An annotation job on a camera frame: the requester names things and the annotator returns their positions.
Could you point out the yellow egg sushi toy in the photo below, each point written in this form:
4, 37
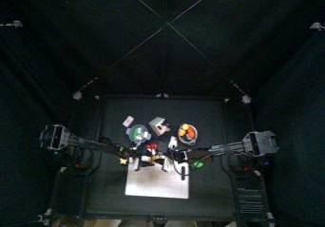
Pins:
155, 157

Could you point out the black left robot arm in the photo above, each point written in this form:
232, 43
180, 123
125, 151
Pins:
84, 141

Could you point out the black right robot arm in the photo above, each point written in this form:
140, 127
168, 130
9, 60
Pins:
241, 147

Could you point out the black stick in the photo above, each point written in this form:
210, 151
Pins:
183, 172

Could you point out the yellow star toy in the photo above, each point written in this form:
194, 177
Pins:
123, 161

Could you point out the green toy piece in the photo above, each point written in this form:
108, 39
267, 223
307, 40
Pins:
196, 165

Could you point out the small white toy piece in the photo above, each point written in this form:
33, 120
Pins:
172, 142

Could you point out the white rectangular mat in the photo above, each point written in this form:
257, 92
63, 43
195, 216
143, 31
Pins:
156, 183

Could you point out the blue plate with green food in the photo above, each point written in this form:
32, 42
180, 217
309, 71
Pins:
136, 133

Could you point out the bowl with orange toy food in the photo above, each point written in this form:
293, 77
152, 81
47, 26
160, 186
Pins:
187, 133

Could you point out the grey toy box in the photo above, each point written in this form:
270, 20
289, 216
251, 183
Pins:
158, 126

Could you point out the small pink white card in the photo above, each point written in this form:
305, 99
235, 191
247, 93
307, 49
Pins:
127, 121

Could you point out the silver frame clamp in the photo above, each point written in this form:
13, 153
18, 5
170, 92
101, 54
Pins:
315, 25
16, 24
76, 95
246, 99
160, 95

